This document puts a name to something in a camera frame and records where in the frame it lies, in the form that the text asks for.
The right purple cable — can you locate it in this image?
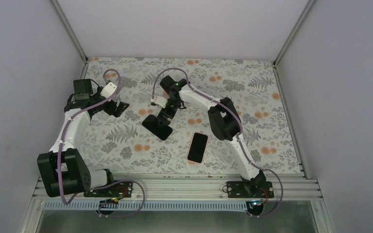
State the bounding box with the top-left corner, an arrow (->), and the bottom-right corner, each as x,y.
152,67 -> 284,219

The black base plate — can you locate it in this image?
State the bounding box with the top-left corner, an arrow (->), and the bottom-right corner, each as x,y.
84,181 -> 133,199
223,181 -> 275,199

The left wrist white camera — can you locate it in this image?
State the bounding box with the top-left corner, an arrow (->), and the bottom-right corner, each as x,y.
100,82 -> 118,99

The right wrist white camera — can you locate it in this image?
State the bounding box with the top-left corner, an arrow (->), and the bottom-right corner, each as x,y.
151,96 -> 168,108

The wrist white camera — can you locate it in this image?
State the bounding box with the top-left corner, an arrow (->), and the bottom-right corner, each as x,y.
151,96 -> 168,108
100,82 -> 118,99

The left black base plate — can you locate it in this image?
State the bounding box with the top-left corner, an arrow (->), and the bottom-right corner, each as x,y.
84,181 -> 133,199

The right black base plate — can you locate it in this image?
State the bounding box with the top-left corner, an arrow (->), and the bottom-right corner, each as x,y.
223,181 -> 275,199

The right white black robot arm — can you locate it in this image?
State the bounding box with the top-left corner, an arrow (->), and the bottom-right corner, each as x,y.
151,76 -> 266,198

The aluminium mounting rail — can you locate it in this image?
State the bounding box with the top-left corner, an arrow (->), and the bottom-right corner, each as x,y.
34,173 -> 323,201

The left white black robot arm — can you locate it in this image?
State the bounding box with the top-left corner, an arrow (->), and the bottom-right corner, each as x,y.
37,79 -> 129,198

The slotted grey cable duct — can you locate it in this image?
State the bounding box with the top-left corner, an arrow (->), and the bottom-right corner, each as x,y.
43,200 -> 247,212

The black phone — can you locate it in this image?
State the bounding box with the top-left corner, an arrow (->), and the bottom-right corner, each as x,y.
142,115 -> 173,141

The floral patterned table mat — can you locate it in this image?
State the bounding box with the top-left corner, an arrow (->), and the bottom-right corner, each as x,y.
80,57 -> 301,174

